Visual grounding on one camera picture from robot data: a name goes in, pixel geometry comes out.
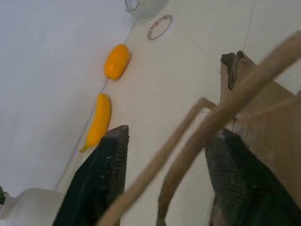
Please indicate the white cloth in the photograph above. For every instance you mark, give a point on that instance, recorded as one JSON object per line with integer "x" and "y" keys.
{"x": 30, "y": 207}

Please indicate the clear glass bowl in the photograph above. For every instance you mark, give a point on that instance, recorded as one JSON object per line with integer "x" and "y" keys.
{"x": 144, "y": 8}

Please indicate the yellow banana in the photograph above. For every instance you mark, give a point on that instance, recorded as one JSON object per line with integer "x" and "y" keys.
{"x": 99, "y": 120}

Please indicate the green leafy object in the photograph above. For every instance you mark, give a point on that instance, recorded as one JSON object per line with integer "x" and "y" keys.
{"x": 2, "y": 195}

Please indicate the white plate with red print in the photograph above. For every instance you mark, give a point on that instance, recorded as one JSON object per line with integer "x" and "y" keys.
{"x": 160, "y": 27}

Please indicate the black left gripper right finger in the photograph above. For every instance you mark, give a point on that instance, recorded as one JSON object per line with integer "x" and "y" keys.
{"x": 237, "y": 179}

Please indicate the brown paper bag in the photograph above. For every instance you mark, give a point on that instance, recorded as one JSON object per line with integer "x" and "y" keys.
{"x": 263, "y": 117}

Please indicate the yellow mango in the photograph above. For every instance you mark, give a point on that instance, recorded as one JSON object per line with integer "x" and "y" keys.
{"x": 116, "y": 61}

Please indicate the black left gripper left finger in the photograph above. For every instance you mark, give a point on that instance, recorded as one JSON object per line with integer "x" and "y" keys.
{"x": 94, "y": 179}

